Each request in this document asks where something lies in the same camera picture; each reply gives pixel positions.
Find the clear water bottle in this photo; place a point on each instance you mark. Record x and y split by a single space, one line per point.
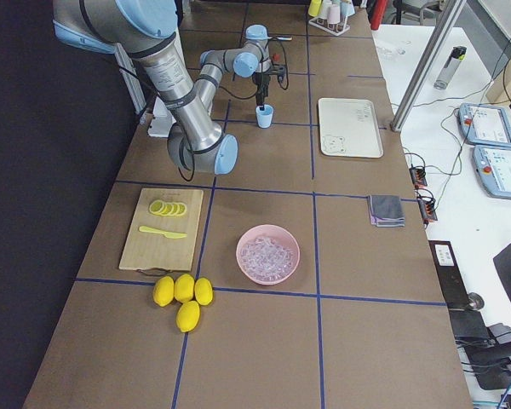
448 70

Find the teach pendant tablet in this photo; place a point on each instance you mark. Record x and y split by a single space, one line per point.
483 124
493 166

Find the grey folded cloth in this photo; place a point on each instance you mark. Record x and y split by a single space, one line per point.
386 211

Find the metal cup rack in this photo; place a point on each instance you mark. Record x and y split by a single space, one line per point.
324 25

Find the wooden cutting board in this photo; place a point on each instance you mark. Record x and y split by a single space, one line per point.
148 251

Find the steel muddler black tip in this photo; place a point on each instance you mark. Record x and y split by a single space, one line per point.
280 39

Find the light blue cup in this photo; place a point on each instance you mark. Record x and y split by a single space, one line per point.
264 116

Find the yellow-green cup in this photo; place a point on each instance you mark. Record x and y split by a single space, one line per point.
314 8

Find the cream bear tray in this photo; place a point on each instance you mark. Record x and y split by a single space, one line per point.
348 128

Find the yellow lemon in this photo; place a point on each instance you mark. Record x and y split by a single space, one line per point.
164 291
184 288
203 291
188 316

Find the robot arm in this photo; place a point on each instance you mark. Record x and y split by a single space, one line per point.
147 32

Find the pink bowl of ice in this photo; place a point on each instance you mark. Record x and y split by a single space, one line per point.
268 254

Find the yellow plastic knife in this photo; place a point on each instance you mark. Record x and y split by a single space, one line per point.
166 234

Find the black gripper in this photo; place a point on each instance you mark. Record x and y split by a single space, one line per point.
261 80

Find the aluminium frame post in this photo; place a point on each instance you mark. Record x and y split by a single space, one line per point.
435 43

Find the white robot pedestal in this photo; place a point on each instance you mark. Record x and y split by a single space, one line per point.
161 121

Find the pink cup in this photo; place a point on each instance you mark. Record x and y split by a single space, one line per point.
334 14

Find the lemon slices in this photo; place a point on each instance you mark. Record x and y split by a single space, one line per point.
159 207

